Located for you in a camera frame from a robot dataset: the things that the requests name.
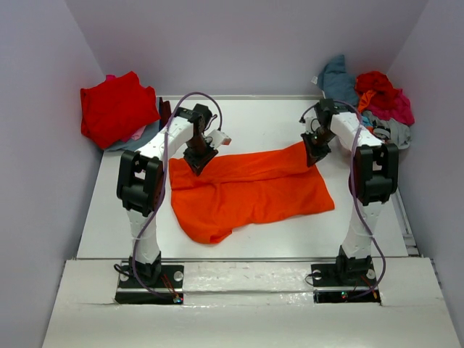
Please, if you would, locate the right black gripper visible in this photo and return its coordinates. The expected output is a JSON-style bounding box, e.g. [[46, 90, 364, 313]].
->
[[301, 128, 336, 167]]

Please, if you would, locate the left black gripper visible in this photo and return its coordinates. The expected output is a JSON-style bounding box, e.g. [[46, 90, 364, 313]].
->
[[183, 136, 219, 177]]

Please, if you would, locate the orange t-shirt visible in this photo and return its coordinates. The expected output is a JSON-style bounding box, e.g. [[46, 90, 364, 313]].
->
[[169, 142, 335, 244], [357, 90, 376, 133]]

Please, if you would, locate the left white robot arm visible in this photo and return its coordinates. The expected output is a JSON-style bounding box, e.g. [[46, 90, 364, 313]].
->
[[116, 104, 222, 286]]

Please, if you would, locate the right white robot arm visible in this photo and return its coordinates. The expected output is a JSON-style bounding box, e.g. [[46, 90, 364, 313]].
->
[[300, 99, 399, 288]]

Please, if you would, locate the folded maroon t-shirt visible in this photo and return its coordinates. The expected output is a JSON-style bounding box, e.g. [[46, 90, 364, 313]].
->
[[157, 97, 172, 130]]

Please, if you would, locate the teal blue crumpled t-shirt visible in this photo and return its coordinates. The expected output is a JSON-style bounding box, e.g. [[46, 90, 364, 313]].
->
[[317, 54, 359, 106]]

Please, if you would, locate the folded pink t-shirt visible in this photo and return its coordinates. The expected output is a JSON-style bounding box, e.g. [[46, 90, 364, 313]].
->
[[129, 126, 146, 141]]

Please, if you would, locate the folded light blue t-shirt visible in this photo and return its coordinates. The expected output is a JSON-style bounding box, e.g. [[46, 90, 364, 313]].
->
[[106, 121, 160, 152]]

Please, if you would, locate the grey crumpled t-shirt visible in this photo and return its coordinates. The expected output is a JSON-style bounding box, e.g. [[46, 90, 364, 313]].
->
[[362, 110, 412, 150]]

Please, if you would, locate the red crumpled t-shirt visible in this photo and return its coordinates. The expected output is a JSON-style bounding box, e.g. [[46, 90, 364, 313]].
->
[[355, 71, 398, 109]]

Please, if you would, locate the folded red t-shirt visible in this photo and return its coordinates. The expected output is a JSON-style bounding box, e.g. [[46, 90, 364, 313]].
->
[[80, 71, 160, 149]]

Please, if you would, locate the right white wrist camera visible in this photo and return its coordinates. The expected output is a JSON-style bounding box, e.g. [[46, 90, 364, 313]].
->
[[299, 116, 320, 134]]

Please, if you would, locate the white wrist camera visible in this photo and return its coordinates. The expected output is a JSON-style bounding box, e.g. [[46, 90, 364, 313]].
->
[[205, 129, 231, 149], [299, 116, 320, 134]]

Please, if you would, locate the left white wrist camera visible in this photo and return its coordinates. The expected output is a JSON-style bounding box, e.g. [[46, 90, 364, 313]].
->
[[205, 129, 231, 149]]

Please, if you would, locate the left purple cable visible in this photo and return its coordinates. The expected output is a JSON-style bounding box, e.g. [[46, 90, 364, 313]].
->
[[130, 91, 224, 302]]

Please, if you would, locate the purple cable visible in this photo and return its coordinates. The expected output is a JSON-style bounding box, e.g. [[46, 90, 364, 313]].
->
[[299, 100, 386, 301], [130, 91, 224, 302]]

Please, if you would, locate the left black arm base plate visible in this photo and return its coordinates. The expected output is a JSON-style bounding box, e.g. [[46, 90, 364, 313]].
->
[[113, 262, 184, 305]]

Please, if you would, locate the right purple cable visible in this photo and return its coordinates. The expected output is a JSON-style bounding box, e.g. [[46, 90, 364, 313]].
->
[[299, 100, 386, 301]]

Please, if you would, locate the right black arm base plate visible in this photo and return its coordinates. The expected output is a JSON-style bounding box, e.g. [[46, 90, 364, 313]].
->
[[305, 263, 381, 304]]

